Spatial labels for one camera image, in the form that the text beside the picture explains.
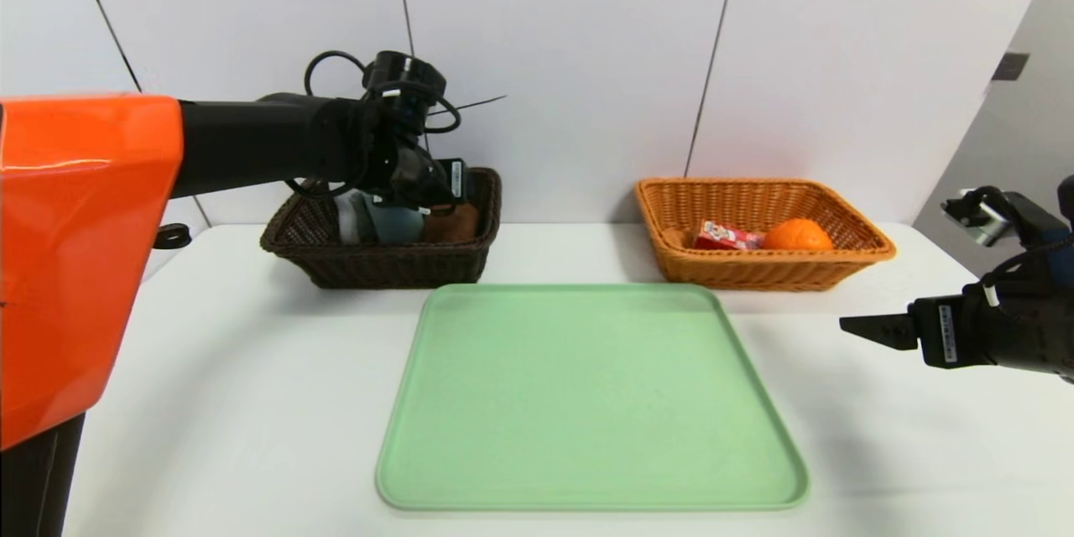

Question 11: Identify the blue-grey plastic cup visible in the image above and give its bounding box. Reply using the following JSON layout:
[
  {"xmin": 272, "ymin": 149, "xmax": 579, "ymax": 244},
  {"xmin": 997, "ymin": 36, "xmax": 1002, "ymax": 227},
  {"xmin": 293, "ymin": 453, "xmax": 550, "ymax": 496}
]
[{"xmin": 359, "ymin": 195, "xmax": 425, "ymax": 245}]

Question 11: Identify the orange fruit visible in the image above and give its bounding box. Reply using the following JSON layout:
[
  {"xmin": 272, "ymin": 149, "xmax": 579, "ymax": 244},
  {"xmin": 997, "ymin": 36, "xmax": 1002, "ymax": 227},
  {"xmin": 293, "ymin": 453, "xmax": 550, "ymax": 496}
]
[{"xmin": 762, "ymin": 218, "xmax": 834, "ymax": 252}]

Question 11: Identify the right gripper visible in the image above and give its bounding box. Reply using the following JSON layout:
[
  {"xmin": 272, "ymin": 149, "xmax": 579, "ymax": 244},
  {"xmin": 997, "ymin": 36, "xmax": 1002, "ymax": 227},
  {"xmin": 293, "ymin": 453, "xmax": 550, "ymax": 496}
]
[{"xmin": 839, "ymin": 282, "xmax": 1074, "ymax": 383}]

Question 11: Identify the brown towel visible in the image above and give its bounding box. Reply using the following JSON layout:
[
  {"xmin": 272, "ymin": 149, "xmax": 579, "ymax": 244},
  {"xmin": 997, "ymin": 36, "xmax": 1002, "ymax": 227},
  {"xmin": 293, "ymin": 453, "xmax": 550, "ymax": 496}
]
[{"xmin": 422, "ymin": 203, "xmax": 481, "ymax": 244}]

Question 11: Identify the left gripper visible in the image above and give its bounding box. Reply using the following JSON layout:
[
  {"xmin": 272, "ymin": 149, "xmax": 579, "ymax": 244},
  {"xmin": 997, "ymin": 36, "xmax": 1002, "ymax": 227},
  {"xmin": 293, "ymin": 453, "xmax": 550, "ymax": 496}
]
[{"xmin": 389, "ymin": 144, "xmax": 479, "ymax": 213}]

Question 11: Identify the orange wicker basket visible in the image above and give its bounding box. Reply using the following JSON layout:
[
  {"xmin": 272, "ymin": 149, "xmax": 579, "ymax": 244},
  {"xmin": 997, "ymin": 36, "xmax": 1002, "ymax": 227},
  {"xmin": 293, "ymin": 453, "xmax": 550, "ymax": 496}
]
[{"xmin": 634, "ymin": 178, "xmax": 895, "ymax": 293}]

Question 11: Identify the dark brown wicker basket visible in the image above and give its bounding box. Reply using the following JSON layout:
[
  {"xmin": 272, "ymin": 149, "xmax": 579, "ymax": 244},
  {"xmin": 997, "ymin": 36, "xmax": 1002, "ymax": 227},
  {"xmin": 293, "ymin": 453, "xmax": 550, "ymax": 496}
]
[{"xmin": 260, "ymin": 168, "xmax": 503, "ymax": 289}]

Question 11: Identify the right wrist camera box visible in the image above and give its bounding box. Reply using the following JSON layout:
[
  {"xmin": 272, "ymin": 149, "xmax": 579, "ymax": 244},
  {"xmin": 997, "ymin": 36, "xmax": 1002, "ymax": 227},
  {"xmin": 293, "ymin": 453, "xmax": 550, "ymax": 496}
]
[{"xmin": 941, "ymin": 190, "xmax": 1012, "ymax": 248}]

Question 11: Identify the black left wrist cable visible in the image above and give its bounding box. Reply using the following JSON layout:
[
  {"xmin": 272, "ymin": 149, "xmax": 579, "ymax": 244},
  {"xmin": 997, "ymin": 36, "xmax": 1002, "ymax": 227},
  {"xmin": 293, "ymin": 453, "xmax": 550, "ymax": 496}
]
[{"xmin": 285, "ymin": 50, "xmax": 462, "ymax": 201}]

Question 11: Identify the white plastic bottle clear cap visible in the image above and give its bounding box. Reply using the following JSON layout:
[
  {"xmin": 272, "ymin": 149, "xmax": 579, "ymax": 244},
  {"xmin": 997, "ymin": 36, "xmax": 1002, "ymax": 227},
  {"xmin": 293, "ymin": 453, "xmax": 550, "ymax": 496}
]
[{"xmin": 336, "ymin": 191, "xmax": 370, "ymax": 245}]

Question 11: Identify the red snack carton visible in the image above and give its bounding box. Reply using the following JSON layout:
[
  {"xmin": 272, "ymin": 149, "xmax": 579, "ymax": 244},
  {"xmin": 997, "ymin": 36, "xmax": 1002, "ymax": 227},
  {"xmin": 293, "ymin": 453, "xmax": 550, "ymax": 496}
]
[{"xmin": 695, "ymin": 221, "xmax": 766, "ymax": 252}]

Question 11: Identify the light green plastic tray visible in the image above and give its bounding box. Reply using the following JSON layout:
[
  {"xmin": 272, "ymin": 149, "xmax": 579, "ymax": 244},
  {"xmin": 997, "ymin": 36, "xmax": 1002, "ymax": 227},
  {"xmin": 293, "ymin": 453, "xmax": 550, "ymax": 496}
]
[{"xmin": 375, "ymin": 283, "xmax": 809, "ymax": 511}]

